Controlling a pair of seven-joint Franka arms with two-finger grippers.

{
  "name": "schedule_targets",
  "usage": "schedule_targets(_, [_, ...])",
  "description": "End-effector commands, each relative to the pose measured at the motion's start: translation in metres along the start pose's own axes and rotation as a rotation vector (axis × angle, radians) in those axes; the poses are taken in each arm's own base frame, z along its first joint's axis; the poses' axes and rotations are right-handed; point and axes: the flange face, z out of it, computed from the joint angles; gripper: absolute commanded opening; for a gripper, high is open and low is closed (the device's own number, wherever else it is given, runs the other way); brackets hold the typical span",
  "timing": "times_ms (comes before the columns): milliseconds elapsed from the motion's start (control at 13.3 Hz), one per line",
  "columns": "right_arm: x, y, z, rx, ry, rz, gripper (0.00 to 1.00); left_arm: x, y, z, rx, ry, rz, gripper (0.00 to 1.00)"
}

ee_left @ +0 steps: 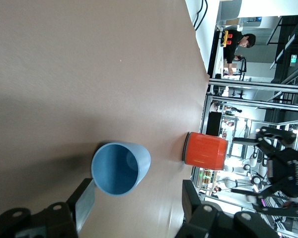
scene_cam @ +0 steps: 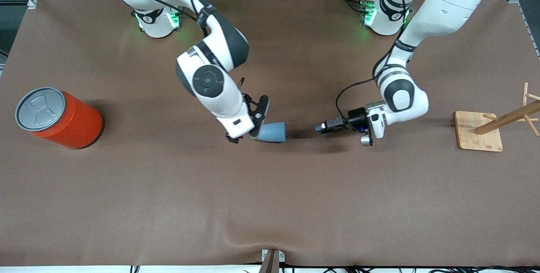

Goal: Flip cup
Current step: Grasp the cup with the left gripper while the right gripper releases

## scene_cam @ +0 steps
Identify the blue plastic cup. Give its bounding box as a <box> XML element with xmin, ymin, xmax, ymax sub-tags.
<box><xmin>256</xmin><ymin>122</ymin><xmax>287</xmax><ymax>143</ymax></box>

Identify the wooden cup rack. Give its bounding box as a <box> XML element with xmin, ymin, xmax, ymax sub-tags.
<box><xmin>454</xmin><ymin>82</ymin><xmax>540</xmax><ymax>152</ymax></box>

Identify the brown table mat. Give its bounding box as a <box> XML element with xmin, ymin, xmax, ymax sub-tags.
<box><xmin>0</xmin><ymin>0</ymin><xmax>540</xmax><ymax>267</ymax></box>

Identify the orange can with grey lid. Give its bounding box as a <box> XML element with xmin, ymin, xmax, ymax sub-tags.
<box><xmin>15</xmin><ymin>87</ymin><xmax>103</xmax><ymax>150</ymax></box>

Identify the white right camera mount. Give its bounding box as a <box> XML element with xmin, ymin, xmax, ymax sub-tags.
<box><xmin>215</xmin><ymin>103</ymin><xmax>256</xmax><ymax>139</ymax></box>

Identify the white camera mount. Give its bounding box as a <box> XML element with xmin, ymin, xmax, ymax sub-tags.
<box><xmin>215</xmin><ymin>103</ymin><xmax>256</xmax><ymax>139</ymax></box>
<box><xmin>368</xmin><ymin>111</ymin><xmax>386</xmax><ymax>139</ymax></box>

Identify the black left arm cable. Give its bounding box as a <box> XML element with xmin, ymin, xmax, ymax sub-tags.
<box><xmin>336</xmin><ymin>47</ymin><xmax>405</xmax><ymax>125</ymax></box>

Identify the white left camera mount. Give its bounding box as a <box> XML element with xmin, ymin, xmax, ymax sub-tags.
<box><xmin>368</xmin><ymin>111</ymin><xmax>386</xmax><ymax>139</ymax></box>

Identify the grey metal bracket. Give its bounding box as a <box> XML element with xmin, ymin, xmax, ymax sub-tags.
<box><xmin>261</xmin><ymin>249</ymin><xmax>286</xmax><ymax>263</ymax></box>

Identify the brown post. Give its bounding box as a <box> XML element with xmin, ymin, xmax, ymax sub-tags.
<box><xmin>258</xmin><ymin>249</ymin><xmax>281</xmax><ymax>273</ymax></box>

